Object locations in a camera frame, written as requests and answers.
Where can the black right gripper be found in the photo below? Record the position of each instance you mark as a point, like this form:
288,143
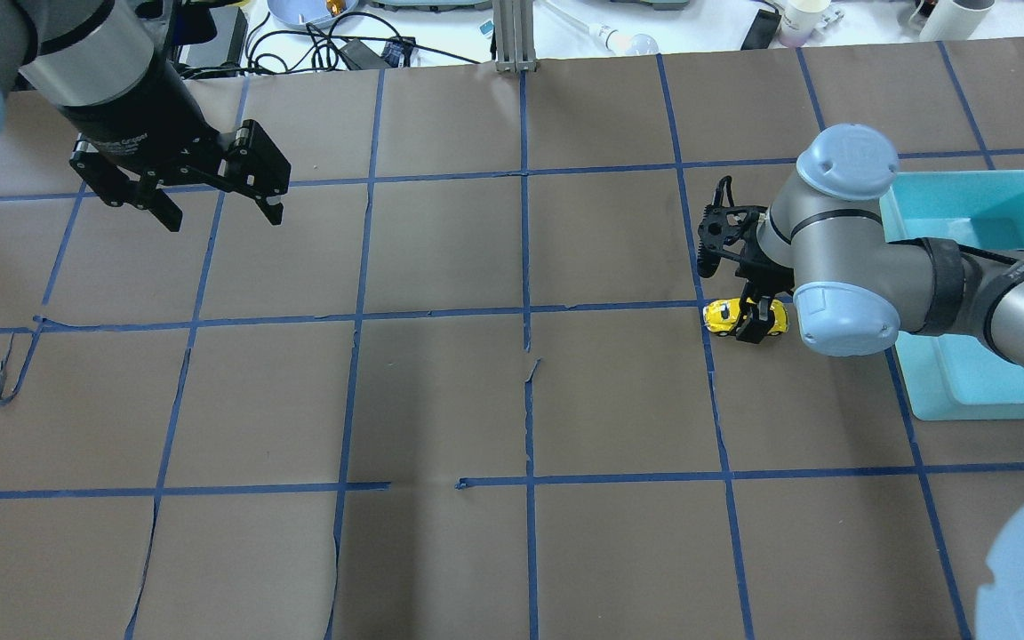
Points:
758,300

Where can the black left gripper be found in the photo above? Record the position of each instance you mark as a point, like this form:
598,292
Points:
140,116

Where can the yellow beetle toy car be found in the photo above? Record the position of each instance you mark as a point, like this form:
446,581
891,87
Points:
720,317

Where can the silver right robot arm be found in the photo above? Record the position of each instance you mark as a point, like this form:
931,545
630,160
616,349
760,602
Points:
822,241

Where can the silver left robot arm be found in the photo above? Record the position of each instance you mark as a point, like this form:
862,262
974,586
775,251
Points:
76,53

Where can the blue plate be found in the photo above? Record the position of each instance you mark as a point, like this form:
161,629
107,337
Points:
300,14

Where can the turquoise plastic bin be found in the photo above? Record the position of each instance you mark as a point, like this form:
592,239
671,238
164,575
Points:
971,365

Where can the black power adapter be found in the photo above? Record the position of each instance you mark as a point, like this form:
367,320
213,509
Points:
762,31

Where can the lavender cup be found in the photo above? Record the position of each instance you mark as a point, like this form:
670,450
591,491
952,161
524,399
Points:
798,19

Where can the light bulb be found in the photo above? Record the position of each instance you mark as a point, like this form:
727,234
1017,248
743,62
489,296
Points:
623,43

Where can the white mug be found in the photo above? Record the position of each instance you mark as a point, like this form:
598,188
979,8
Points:
948,20

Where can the aluminium frame post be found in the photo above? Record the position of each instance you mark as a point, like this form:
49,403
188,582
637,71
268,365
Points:
514,36

